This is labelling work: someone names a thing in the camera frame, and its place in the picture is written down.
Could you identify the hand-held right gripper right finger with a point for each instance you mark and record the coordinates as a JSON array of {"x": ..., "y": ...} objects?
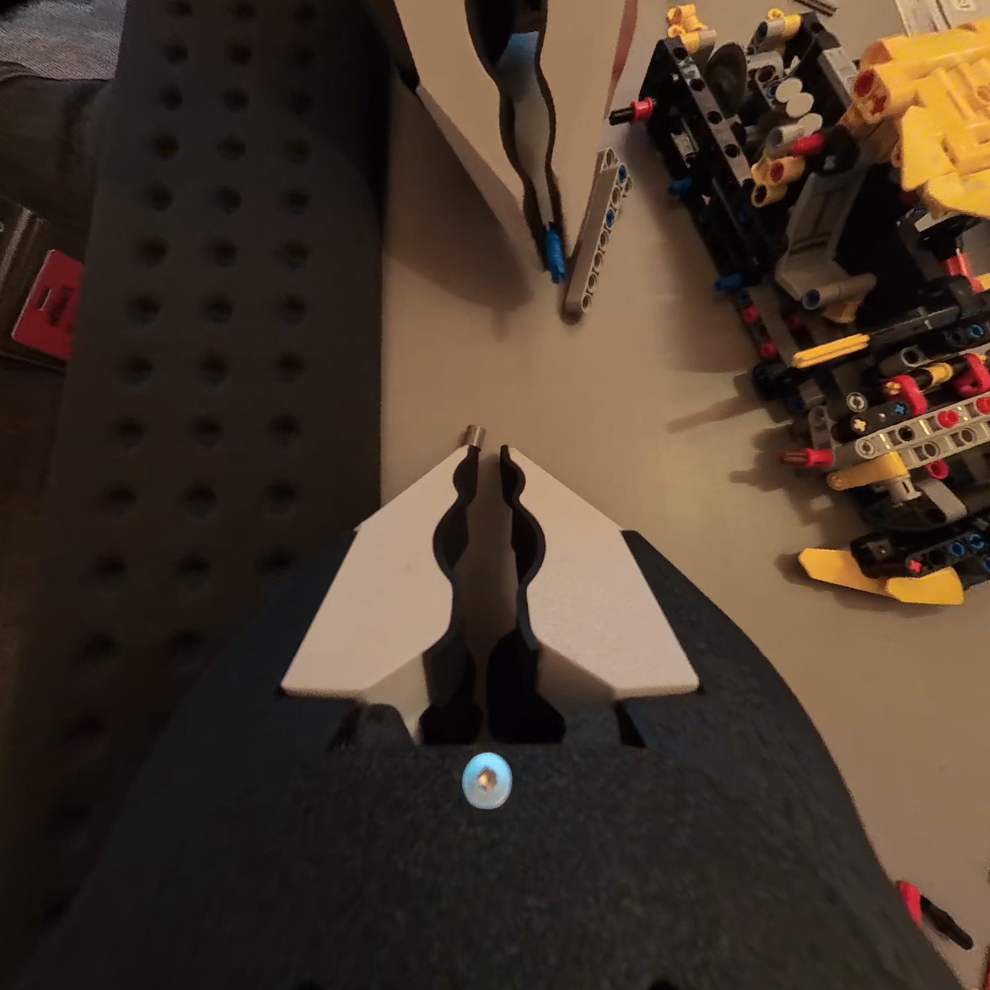
[{"x": 611, "y": 619}]

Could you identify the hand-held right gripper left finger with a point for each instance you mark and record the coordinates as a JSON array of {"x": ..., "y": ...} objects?
[{"x": 363, "y": 619}]

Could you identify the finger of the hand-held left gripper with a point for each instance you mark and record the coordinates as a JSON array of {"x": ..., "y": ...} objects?
[
  {"x": 456, "y": 77},
  {"x": 588, "y": 77}
]

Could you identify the grey angled toy beam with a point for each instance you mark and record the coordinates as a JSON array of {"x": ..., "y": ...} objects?
[{"x": 592, "y": 232}]

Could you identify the blue toy pin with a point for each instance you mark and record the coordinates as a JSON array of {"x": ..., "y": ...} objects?
[{"x": 553, "y": 251}]

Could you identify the small grey toy pin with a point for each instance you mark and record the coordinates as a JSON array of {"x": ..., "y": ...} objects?
[{"x": 474, "y": 437}]

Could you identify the small black yellow toy subassembly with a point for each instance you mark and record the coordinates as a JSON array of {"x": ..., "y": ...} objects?
[{"x": 843, "y": 568}]

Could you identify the partly built yellow toy car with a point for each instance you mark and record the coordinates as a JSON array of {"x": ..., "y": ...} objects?
[{"x": 820, "y": 209}]

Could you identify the grey desk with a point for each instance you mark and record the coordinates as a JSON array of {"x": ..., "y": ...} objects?
[{"x": 619, "y": 619}]

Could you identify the scatter of small colourful toy pieces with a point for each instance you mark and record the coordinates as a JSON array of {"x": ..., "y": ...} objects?
[{"x": 911, "y": 901}]

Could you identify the person's grey trousers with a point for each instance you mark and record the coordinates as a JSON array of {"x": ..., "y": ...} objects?
[{"x": 46, "y": 31}]

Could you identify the red badge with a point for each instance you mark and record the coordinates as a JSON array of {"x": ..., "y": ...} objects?
[{"x": 46, "y": 305}]

